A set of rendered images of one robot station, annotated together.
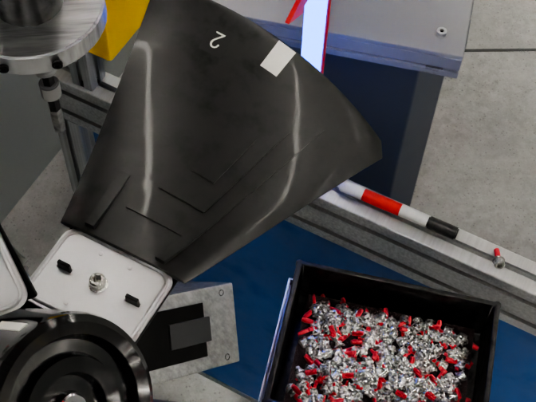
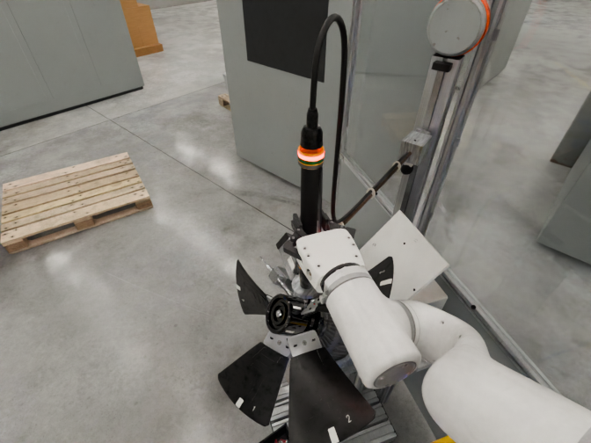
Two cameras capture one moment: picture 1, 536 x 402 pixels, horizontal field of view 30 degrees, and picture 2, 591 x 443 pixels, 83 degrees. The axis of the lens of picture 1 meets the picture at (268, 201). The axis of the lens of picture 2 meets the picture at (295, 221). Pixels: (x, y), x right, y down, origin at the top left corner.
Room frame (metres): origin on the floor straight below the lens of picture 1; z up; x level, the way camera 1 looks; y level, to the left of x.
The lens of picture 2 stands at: (0.66, -0.24, 2.08)
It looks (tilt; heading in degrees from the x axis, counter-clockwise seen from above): 41 degrees down; 136
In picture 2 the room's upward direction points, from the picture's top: straight up
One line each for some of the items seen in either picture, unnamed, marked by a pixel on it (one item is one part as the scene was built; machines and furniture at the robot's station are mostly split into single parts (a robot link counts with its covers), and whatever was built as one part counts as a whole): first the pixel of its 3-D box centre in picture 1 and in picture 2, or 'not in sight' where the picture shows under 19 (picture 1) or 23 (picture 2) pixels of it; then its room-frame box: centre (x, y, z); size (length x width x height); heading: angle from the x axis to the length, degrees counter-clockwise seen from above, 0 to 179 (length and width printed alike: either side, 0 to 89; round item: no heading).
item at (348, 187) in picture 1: (398, 209); not in sight; (0.61, -0.15, 0.87); 0.14 x 0.01 x 0.01; 65
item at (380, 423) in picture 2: not in sight; (326, 414); (0.29, 0.35, 0.04); 0.62 x 0.45 x 0.08; 64
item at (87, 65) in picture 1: (82, 45); not in sight; (0.78, 0.22, 0.92); 0.03 x 0.03 x 0.12; 64
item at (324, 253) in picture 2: not in sight; (331, 260); (0.42, 0.07, 1.65); 0.11 x 0.10 x 0.07; 154
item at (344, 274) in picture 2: not in sight; (345, 287); (0.48, 0.04, 1.65); 0.09 x 0.03 x 0.08; 64
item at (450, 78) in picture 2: not in sight; (390, 259); (0.21, 0.83, 0.90); 0.08 x 0.06 x 1.80; 9
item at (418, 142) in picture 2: not in sight; (415, 147); (0.23, 0.73, 1.54); 0.10 x 0.07 x 0.09; 99
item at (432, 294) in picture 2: not in sight; (417, 294); (0.41, 0.72, 0.92); 0.17 x 0.16 x 0.11; 64
